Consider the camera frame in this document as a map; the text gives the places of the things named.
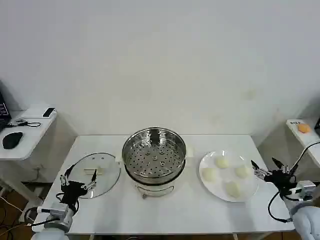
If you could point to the black laptop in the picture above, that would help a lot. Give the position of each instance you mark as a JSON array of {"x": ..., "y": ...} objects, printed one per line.
[{"x": 3, "y": 112}]

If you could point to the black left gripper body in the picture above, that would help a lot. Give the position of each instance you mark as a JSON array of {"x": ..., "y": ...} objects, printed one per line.
[{"x": 72, "y": 192}]

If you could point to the black computer mouse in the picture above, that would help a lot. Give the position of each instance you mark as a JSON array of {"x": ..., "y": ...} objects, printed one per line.
[{"x": 12, "y": 140}]

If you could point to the white side desk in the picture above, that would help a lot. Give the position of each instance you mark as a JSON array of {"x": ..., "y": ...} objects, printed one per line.
[{"x": 307, "y": 142}]

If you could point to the white side table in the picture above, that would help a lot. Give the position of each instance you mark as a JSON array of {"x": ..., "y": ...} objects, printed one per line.
[{"x": 27, "y": 140}]

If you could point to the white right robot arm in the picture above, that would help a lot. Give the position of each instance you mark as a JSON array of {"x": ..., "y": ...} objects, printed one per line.
[{"x": 307, "y": 222}]

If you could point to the flat white box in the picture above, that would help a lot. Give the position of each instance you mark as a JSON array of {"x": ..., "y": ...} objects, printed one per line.
[{"x": 32, "y": 113}]

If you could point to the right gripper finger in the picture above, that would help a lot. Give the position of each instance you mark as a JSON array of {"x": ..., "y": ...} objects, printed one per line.
[
  {"x": 260, "y": 173},
  {"x": 285, "y": 168}
]

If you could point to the round white plate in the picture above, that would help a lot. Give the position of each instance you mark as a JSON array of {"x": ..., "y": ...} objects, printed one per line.
[{"x": 250, "y": 187}]

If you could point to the round glass lid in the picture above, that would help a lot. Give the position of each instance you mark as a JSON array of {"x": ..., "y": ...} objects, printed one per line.
[{"x": 107, "y": 181}]

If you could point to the white steamed bun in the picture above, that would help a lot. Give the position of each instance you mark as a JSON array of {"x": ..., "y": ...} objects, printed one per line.
[
  {"x": 222, "y": 163},
  {"x": 242, "y": 171},
  {"x": 232, "y": 189},
  {"x": 210, "y": 174}
]

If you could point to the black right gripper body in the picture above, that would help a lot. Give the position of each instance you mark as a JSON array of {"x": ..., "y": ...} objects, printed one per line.
[{"x": 280, "y": 180}]

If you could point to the perforated steel steamer basket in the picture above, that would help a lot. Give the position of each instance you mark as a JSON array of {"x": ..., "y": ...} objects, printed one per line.
[{"x": 153, "y": 155}]

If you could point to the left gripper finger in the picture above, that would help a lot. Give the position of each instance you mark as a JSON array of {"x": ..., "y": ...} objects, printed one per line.
[
  {"x": 91, "y": 185},
  {"x": 63, "y": 180}
]

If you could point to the orange round object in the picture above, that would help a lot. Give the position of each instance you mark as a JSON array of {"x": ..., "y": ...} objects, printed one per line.
[{"x": 304, "y": 128}]

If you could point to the small black white device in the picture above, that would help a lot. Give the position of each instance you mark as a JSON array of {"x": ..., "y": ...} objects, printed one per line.
[{"x": 49, "y": 112}]

